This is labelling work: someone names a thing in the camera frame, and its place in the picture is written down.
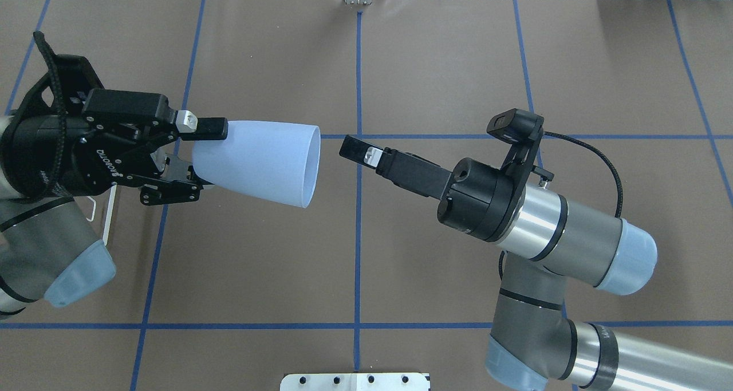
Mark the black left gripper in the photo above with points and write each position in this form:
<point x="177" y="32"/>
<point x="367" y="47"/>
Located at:
<point x="62" y="161"/>

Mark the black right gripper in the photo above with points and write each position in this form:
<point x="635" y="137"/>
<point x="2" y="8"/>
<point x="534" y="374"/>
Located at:
<point x="476" y="199"/>

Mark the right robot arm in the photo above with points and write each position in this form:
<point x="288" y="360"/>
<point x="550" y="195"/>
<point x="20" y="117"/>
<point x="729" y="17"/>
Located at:
<point x="547" y="240"/>

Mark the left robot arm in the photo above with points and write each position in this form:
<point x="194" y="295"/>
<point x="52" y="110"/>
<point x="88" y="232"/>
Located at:
<point x="50" y="251"/>

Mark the white wire cup holder rack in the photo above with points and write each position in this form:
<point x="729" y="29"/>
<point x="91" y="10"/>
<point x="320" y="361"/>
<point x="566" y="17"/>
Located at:
<point x="98" y="212"/>

